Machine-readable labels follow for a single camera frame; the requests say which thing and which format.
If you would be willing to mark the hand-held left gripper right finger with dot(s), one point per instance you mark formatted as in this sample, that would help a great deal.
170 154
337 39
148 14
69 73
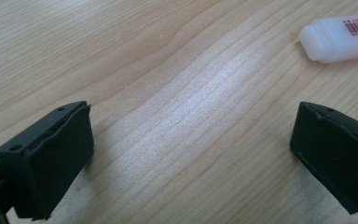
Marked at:
338 155

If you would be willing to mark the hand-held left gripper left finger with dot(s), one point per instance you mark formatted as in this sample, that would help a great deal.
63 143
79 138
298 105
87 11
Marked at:
52 155

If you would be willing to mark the pink orange highlighter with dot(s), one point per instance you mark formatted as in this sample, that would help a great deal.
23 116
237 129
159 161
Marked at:
332 40

